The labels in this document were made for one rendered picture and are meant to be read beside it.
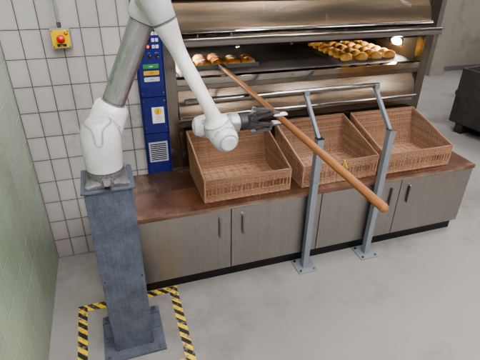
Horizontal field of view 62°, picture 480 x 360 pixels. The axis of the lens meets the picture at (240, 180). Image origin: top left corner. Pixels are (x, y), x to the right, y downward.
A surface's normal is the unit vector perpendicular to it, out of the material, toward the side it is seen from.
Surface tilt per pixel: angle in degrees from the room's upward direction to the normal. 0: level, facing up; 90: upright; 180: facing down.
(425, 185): 90
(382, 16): 70
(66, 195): 90
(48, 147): 90
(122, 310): 90
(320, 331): 0
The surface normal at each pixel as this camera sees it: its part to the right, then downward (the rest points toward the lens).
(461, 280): 0.01, -0.87
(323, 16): 0.29, 0.15
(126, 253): 0.32, 0.48
